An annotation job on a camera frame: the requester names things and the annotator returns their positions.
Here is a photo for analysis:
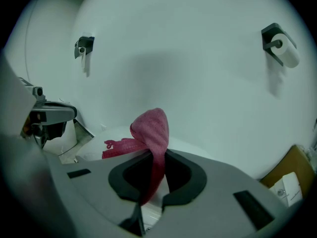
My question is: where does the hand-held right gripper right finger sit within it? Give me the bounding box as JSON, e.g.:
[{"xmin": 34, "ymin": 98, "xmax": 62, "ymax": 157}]
[{"xmin": 148, "ymin": 148, "xmax": 288, "ymax": 238}]

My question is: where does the white square-backed toilet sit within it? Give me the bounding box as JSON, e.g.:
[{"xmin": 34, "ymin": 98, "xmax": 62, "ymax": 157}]
[{"xmin": 268, "ymin": 171, "xmax": 304, "ymax": 208}]

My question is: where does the black toilet paper holder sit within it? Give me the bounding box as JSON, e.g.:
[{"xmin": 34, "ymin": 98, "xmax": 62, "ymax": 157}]
[{"xmin": 261, "ymin": 22, "xmax": 298, "ymax": 67}]

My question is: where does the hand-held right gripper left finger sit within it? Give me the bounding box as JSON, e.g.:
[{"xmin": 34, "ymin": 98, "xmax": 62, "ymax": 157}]
[{"xmin": 46, "ymin": 152, "xmax": 155, "ymax": 238}]

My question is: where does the full toilet paper roll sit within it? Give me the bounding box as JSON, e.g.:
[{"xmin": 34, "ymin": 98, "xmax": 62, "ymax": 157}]
[{"xmin": 269, "ymin": 33, "xmax": 301, "ymax": 69}]

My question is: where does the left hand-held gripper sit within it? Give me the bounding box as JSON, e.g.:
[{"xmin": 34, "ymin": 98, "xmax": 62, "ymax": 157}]
[{"xmin": 19, "ymin": 77, "xmax": 95, "ymax": 156}]

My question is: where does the tall cardboard box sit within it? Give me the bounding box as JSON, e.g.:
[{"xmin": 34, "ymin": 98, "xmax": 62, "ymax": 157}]
[{"xmin": 259, "ymin": 144, "xmax": 317, "ymax": 188}]

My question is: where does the black paper holder with flap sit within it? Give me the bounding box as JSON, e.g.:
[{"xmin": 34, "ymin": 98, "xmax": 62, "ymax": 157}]
[{"xmin": 74, "ymin": 35, "xmax": 96, "ymax": 60}]

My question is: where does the pink cloth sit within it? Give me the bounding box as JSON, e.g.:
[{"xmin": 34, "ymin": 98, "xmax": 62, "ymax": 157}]
[{"xmin": 102, "ymin": 107, "xmax": 170, "ymax": 207}]

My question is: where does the nearly empty paper roll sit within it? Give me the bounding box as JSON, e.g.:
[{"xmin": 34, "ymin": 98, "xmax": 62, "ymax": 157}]
[{"xmin": 78, "ymin": 46, "xmax": 88, "ymax": 68}]

